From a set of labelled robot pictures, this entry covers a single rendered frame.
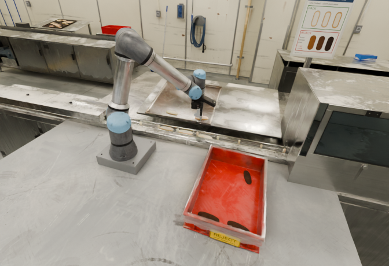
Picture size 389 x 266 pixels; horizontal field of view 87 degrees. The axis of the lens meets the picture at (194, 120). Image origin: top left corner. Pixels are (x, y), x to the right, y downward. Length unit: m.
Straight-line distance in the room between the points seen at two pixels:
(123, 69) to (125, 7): 4.54
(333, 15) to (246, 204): 1.47
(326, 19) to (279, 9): 2.66
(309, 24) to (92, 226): 1.85
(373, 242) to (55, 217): 1.68
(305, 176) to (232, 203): 0.42
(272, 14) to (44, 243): 4.39
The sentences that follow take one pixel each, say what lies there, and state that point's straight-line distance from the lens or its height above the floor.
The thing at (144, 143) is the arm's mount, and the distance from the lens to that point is 1.29.
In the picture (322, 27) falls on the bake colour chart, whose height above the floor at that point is 1.50.
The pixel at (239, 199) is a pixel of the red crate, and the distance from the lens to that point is 1.09.
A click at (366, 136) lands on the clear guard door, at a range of 1.16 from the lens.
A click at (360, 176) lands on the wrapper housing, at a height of 0.95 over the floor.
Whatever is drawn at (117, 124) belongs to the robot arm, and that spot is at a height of 1.10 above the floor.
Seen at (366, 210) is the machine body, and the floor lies 0.73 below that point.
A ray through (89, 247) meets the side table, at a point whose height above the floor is 0.82.
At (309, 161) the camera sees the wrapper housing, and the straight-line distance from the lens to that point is 1.18.
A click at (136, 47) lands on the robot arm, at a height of 1.46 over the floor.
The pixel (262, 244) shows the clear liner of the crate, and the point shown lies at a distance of 0.90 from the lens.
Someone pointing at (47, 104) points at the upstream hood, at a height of 0.92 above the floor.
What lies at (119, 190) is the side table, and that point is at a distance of 1.13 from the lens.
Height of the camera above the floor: 1.66
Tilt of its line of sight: 32 degrees down
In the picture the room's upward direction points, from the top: 3 degrees clockwise
